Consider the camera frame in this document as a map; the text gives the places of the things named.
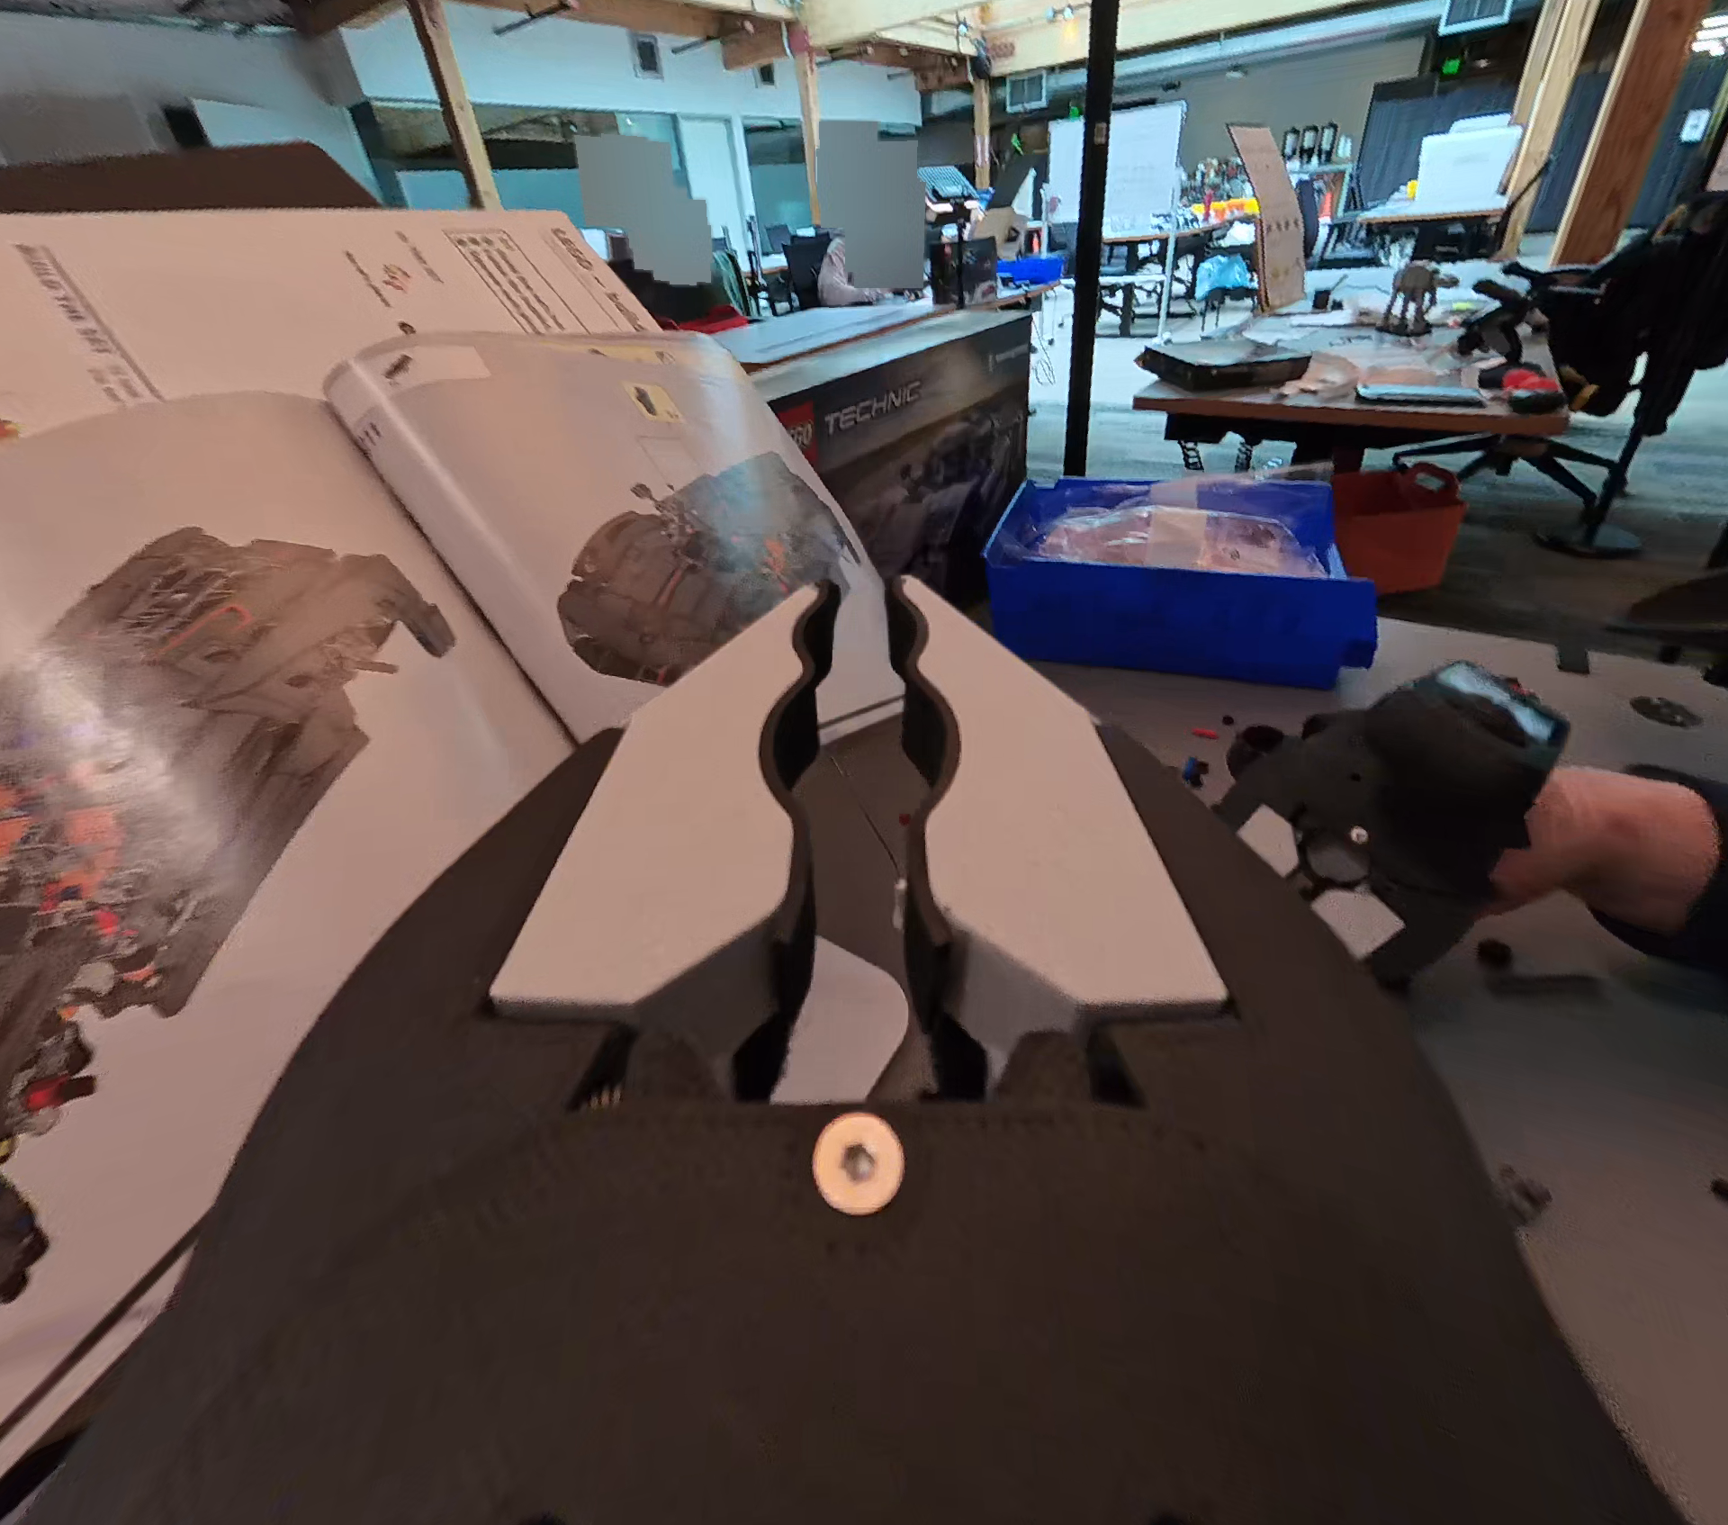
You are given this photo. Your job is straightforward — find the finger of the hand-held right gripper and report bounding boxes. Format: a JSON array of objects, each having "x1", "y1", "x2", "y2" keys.
[
  {"x1": 1236, "y1": 801, "x2": 1306, "y2": 878},
  {"x1": 1313, "y1": 882, "x2": 1410, "y2": 963}
]

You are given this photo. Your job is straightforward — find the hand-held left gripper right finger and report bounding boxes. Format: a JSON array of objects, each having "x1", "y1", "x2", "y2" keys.
[{"x1": 885, "y1": 576, "x2": 1234, "y2": 1094}]

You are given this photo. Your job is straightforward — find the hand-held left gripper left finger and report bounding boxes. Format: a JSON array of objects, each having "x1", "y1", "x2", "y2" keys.
[{"x1": 489, "y1": 581, "x2": 840, "y2": 1101}]

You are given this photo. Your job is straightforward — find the lego instruction booklet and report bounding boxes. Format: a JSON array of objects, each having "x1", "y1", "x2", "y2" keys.
[{"x1": 0, "y1": 205, "x2": 910, "y2": 1438}]

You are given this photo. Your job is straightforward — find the person's right forearm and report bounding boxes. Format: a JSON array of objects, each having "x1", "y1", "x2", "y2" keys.
[{"x1": 1587, "y1": 774, "x2": 1728, "y2": 975}]

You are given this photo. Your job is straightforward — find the lego set box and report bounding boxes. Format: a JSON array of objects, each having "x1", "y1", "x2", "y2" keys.
[{"x1": 746, "y1": 306, "x2": 1039, "y2": 612}]

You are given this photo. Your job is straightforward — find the black lego figure model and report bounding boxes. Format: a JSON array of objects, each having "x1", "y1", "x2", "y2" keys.
[{"x1": 1455, "y1": 261, "x2": 1556, "y2": 365}]

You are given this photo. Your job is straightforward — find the grey lego walker model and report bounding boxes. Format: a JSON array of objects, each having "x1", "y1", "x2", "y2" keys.
[{"x1": 1380, "y1": 259, "x2": 1461, "y2": 338}]

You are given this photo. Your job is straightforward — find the person's right hand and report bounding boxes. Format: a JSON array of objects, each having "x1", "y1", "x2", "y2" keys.
[{"x1": 1489, "y1": 768, "x2": 1727, "y2": 920}]

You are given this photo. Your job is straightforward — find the blue plastic bin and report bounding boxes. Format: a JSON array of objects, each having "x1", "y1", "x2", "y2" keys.
[{"x1": 984, "y1": 475, "x2": 1383, "y2": 693}]

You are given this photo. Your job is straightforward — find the orange bucket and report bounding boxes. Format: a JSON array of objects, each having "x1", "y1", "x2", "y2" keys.
[{"x1": 1331, "y1": 460, "x2": 1470, "y2": 597}]

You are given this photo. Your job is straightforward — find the clear plastic bags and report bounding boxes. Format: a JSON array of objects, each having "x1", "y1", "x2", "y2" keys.
[{"x1": 1023, "y1": 475, "x2": 1336, "y2": 581}]

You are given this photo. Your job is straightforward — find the black office chair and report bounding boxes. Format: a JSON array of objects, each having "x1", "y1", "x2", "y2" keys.
[{"x1": 1390, "y1": 423, "x2": 1642, "y2": 558}]

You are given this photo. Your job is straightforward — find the wooden work table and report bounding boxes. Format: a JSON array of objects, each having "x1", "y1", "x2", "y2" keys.
[{"x1": 1131, "y1": 255, "x2": 1576, "y2": 473}]

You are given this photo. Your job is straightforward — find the black flat box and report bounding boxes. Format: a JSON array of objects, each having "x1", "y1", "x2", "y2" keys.
[{"x1": 1138, "y1": 338, "x2": 1315, "y2": 392}]

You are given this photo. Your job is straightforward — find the cardboard sign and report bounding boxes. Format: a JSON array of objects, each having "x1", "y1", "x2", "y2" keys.
[{"x1": 1227, "y1": 120, "x2": 1313, "y2": 315}]

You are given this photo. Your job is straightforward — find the white storage box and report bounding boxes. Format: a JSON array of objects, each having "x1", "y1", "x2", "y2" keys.
[{"x1": 1410, "y1": 124, "x2": 1529, "y2": 219}]

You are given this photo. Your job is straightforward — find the whiteboard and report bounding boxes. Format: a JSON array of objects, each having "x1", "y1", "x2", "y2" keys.
[{"x1": 1047, "y1": 99, "x2": 1191, "y2": 237}]

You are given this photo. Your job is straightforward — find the black pole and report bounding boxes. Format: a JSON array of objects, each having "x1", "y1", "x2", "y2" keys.
[{"x1": 1061, "y1": 0, "x2": 1137, "y2": 480}]

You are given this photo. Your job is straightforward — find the dark grey divider panel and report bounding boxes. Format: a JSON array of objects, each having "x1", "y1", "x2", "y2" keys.
[{"x1": 0, "y1": 140, "x2": 381, "y2": 214}]

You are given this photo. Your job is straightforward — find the wooden post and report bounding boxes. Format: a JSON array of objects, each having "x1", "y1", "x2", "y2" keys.
[{"x1": 1551, "y1": 0, "x2": 1728, "y2": 266}]

